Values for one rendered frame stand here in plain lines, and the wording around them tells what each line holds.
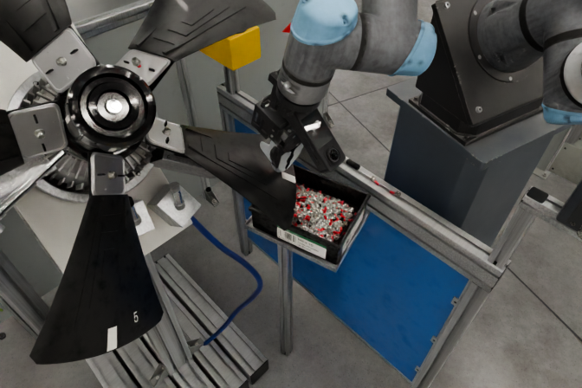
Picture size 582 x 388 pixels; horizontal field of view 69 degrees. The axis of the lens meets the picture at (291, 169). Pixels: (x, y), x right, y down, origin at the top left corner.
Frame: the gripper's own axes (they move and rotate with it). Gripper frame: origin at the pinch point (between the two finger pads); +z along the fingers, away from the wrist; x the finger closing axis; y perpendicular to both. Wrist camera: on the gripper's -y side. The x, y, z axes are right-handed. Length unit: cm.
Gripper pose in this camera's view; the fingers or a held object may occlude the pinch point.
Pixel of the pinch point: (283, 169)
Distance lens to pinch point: 79.7
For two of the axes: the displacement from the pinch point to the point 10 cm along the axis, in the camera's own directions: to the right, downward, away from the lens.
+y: -6.7, -6.9, 2.7
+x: -7.1, 4.9, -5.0
